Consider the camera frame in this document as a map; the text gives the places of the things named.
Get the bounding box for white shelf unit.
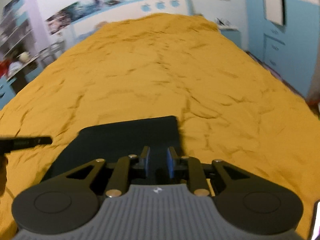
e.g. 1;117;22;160
1;0;49;58

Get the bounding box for blue wardrobe with mirror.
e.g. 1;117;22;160
246;0;319;101

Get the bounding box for white blue headboard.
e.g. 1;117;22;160
71;0;194;43

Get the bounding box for blue nightstand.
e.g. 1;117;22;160
215;18;242;49

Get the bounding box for blue desk with clutter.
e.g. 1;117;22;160
0;42;66;111

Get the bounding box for mustard yellow bedspread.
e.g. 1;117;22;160
1;14;319;239

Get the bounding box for black pants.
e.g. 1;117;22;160
43;116;184;185

